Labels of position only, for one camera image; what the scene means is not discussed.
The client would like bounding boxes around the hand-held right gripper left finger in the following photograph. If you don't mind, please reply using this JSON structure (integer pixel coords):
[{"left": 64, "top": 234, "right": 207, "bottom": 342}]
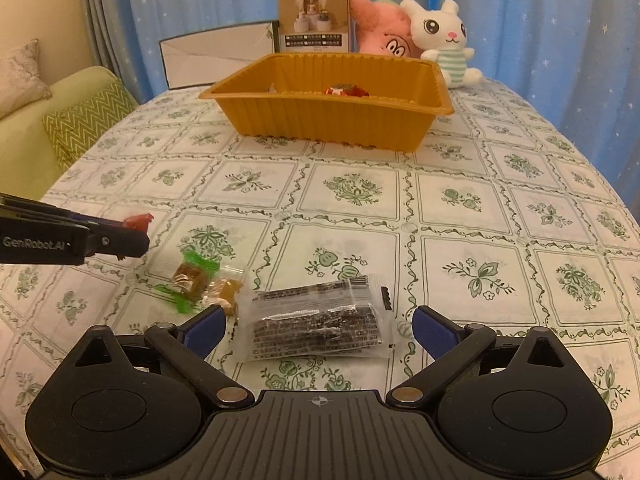
[{"left": 62, "top": 304, "right": 254, "bottom": 409}]

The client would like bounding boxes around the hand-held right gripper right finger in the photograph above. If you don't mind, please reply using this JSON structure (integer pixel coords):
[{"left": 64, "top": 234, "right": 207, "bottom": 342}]
[{"left": 385, "top": 305, "right": 574, "bottom": 409}]

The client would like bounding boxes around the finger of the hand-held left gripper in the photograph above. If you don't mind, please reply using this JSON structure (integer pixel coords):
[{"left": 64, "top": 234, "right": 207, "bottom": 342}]
[
  {"left": 80, "top": 220, "right": 151, "bottom": 259},
  {"left": 0, "top": 191, "right": 128, "bottom": 229}
]

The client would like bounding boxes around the red candy packet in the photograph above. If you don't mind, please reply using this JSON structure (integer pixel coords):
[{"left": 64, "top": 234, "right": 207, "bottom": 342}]
[
  {"left": 324, "top": 81, "right": 368, "bottom": 97},
  {"left": 124, "top": 213, "right": 154, "bottom": 234}
]

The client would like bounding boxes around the dark seaweed snack packet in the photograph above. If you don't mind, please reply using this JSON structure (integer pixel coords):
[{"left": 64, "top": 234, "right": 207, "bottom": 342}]
[{"left": 236, "top": 275, "right": 396, "bottom": 363}]

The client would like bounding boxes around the orange ribbed plastic tray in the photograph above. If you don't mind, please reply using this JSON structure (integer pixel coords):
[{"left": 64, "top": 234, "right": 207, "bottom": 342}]
[{"left": 198, "top": 53, "right": 455, "bottom": 153}]

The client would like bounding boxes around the small beige wrapped candy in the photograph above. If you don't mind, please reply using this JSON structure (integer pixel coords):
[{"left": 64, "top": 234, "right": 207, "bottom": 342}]
[{"left": 202, "top": 272, "right": 244, "bottom": 317}]

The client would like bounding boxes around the small green wrapped candy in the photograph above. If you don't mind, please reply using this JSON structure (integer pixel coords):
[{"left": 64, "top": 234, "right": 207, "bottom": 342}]
[{"left": 154, "top": 251, "right": 221, "bottom": 315}]

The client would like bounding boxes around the light green sofa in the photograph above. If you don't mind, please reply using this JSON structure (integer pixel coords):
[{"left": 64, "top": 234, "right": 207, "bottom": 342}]
[{"left": 0, "top": 65, "right": 141, "bottom": 196}]

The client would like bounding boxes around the green chevron pillow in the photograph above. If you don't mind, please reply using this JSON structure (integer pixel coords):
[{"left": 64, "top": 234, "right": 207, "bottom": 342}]
[{"left": 41, "top": 81, "right": 140, "bottom": 171}]

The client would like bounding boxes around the beige patterned pillow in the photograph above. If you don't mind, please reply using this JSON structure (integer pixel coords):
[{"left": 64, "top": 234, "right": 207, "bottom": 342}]
[{"left": 0, "top": 38, "right": 53, "bottom": 116}]

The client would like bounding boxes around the green floral tablecloth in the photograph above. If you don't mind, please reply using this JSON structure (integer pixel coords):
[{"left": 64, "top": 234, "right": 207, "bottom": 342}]
[{"left": 0, "top": 77, "right": 640, "bottom": 480}]

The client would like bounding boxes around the flat white cardboard box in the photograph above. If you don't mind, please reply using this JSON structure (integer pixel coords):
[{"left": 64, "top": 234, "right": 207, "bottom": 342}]
[{"left": 158, "top": 21, "right": 280, "bottom": 92}]

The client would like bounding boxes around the white picture printed box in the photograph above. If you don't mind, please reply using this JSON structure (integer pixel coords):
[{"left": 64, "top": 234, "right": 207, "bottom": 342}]
[{"left": 277, "top": 0, "right": 352, "bottom": 53}]

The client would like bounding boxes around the white bunny plush toy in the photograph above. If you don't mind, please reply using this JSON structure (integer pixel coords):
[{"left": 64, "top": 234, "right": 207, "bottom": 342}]
[{"left": 400, "top": 0, "right": 483, "bottom": 90}]

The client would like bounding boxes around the pink plush toy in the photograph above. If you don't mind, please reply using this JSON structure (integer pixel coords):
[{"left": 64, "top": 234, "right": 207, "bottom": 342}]
[{"left": 348, "top": 0, "right": 416, "bottom": 59}]

